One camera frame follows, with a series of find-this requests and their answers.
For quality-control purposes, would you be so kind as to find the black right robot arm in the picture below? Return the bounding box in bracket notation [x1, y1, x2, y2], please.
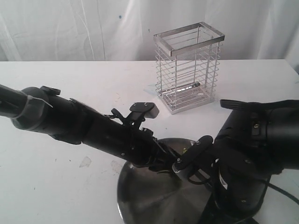
[208, 99, 299, 213]

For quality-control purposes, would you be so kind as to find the round steel plate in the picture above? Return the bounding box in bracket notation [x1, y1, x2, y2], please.
[116, 137, 220, 224]

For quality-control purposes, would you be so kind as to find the wire metal utensil rack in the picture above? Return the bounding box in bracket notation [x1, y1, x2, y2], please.
[153, 22, 225, 114]

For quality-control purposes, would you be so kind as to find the white backdrop curtain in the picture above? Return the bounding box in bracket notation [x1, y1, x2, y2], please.
[0, 0, 299, 66]

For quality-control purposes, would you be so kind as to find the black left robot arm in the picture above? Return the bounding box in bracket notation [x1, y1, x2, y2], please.
[0, 86, 179, 172]

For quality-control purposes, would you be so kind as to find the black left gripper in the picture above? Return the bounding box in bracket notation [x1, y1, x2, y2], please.
[122, 129, 179, 172]

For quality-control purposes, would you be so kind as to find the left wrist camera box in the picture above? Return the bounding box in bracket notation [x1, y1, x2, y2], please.
[129, 102, 159, 119]

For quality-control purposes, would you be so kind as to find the clear tape piece lower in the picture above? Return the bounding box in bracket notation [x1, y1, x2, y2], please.
[79, 156, 92, 168]

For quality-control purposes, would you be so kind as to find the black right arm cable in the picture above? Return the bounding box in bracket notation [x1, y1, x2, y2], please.
[266, 182, 299, 199]

